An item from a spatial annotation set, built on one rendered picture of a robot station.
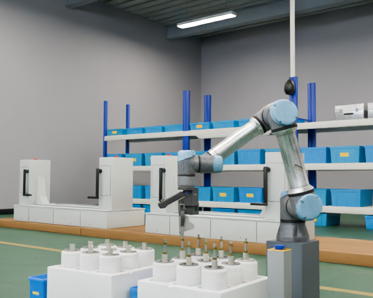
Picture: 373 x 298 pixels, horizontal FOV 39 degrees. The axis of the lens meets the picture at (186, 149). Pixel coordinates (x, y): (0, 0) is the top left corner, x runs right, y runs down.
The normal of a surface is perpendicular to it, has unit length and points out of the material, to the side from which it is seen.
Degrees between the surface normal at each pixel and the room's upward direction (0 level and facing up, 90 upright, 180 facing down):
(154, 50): 90
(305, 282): 90
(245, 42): 90
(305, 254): 90
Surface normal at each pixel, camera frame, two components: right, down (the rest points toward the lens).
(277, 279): -0.58, -0.05
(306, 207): 0.22, 0.07
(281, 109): 0.16, -0.18
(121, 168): 0.78, -0.03
